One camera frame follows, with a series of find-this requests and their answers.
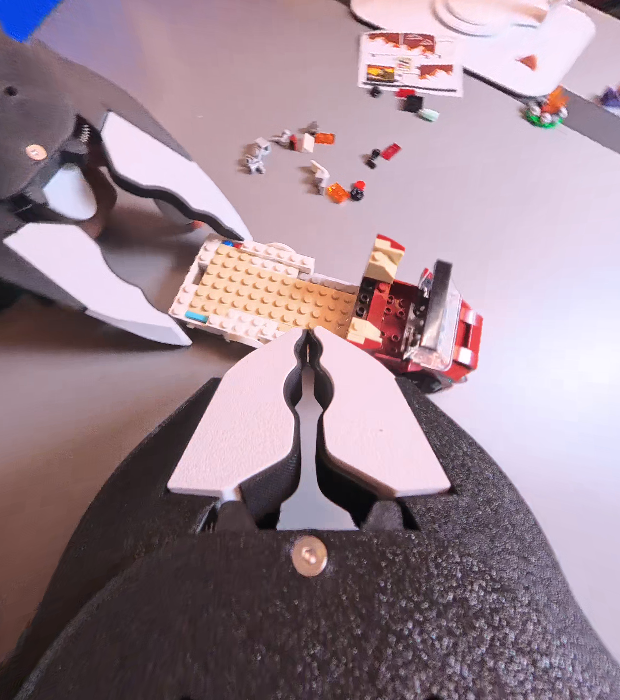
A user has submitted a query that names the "person's left hand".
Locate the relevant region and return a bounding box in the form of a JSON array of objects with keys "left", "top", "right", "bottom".
[{"left": 83, "top": 159, "right": 120, "bottom": 240}]

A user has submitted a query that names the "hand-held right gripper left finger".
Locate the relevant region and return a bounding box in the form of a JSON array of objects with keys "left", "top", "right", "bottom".
[{"left": 167, "top": 328, "right": 309, "bottom": 503}]

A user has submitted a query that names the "toy brick truck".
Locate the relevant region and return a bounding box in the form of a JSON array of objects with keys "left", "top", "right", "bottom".
[{"left": 169, "top": 234, "right": 484, "bottom": 394}]

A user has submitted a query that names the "sticker sheet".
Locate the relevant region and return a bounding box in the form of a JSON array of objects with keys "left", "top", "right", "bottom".
[{"left": 358, "top": 30, "right": 465, "bottom": 99}]

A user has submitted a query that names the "toy brick campfire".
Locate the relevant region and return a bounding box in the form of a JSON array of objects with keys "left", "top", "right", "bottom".
[{"left": 520, "top": 86, "right": 569, "bottom": 130}]

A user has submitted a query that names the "white book stand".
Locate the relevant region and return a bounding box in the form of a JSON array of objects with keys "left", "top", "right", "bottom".
[{"left": 350, "top": 0, "right": 597, "bottom": 99}]

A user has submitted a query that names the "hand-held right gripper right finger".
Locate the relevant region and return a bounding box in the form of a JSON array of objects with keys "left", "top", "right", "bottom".
[{"left": 309, "top": 326, "right": 453, "bottom": 499}]

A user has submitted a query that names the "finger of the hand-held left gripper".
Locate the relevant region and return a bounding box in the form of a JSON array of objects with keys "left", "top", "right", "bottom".
[
  {"left": 99, "top": 109, "right": 254, "bottom": 243},
  {"left": 3, "top": 221, "right": 194, "bottom": 348}
]

